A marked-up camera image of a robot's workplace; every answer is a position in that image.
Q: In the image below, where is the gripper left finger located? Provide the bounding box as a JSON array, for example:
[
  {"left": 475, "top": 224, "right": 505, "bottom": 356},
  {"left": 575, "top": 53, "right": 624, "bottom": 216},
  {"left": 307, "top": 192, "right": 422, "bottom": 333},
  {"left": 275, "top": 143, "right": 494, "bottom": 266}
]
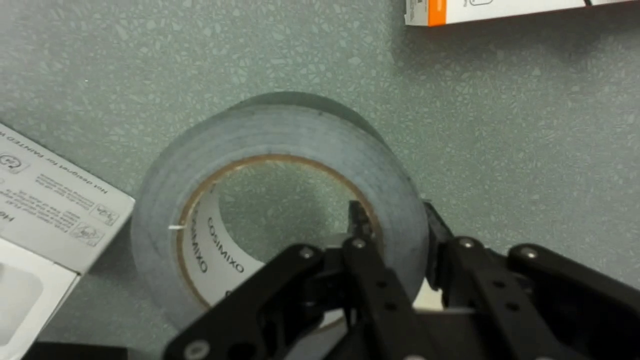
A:
[{"left": 164, "top": 200, "right": 441, "bottom": 360}]

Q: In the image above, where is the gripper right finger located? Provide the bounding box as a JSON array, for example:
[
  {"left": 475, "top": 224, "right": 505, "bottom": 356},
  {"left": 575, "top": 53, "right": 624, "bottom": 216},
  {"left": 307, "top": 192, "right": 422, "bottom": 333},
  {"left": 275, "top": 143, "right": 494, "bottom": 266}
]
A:
[{"left": 422, "top": 200, "right": 640, "bottom": 360}]

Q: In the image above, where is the grey tape roll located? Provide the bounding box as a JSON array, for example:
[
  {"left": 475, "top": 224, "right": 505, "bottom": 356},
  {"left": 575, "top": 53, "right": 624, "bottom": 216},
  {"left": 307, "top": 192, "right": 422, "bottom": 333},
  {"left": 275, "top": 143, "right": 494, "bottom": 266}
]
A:
[{"left": 130, "top": 91, "right": 431, "bottom": 332}]

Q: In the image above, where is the white and orange box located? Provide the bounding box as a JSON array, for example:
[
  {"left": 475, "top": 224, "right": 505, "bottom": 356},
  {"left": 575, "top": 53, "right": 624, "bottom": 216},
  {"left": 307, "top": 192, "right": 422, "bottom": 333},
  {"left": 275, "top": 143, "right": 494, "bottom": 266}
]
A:
[{"left": 404, "top": 0, "right": 640, "bottom": 27}]

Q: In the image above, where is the white printed cardboard box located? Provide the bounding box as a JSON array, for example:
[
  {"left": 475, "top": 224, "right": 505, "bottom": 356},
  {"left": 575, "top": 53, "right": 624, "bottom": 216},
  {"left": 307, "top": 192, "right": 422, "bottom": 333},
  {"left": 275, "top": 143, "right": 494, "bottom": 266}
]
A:
[{"left": 0, "top": 123, "right": 136, "bottom": 360}]

